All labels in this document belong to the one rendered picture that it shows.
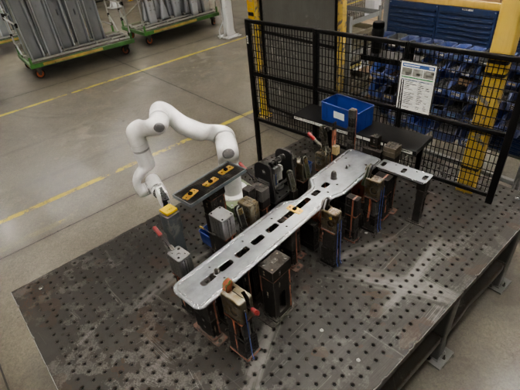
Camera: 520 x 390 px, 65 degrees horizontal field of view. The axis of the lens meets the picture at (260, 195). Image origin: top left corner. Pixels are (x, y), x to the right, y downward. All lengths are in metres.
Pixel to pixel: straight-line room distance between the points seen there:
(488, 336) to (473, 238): 0.74
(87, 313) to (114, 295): 0.15
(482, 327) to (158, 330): 1.97
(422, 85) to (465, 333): 1.53
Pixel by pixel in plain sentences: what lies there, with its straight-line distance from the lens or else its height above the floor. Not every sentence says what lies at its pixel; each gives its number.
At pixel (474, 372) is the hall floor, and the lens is 2.79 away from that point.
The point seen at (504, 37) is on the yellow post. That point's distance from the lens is 2.41.
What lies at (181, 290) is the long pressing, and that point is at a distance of 1.73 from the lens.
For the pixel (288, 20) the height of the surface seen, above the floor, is 1.22.
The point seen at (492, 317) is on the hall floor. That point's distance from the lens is 3.07.
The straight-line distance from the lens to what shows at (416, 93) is 2.60.
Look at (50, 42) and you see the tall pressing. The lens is 8.47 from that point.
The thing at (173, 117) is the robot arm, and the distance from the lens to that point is 2.23.
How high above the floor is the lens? 2.26
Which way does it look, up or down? 36 degrees down
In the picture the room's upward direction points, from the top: 6 degrees counter-clockwise
